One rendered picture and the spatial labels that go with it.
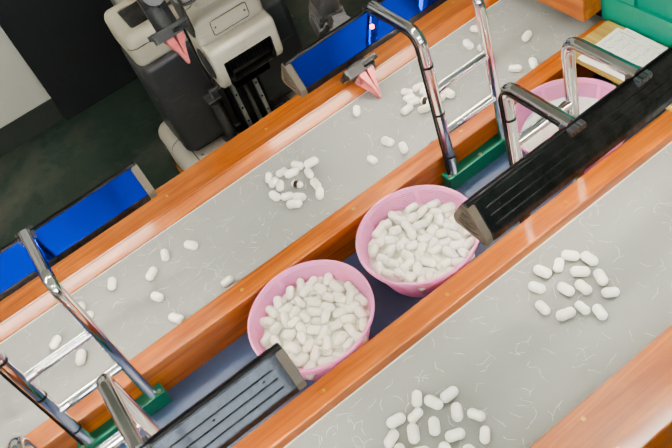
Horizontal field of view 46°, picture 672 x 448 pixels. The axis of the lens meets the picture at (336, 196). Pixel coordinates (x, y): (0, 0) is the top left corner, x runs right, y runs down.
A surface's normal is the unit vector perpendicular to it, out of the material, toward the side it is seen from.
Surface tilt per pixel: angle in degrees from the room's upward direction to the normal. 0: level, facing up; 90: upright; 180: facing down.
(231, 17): 98
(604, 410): 0
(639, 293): 0
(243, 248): 0
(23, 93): 90
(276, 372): 58
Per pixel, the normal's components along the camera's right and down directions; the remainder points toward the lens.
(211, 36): 0.55, 0.61
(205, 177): -0.27, -0.66
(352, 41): 0.32, 0.07
